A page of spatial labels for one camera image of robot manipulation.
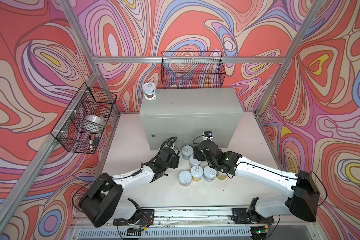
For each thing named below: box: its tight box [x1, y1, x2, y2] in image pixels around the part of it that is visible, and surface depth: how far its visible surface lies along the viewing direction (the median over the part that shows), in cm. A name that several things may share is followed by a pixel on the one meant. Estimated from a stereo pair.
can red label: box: [142, 82, 158, 101], surface depth 78 cm
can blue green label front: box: [203, 165, 217, 182], surface depth 84 cm
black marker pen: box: [89, 135, 93, 152], surface depth 74 cm
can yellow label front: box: [190, 165, 204, 182], surface depth 85 cm
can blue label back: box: [181, 145, 194, 161], surface depth 94 cm
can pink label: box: [178, 170, 192, 188], surface depth 83 cm
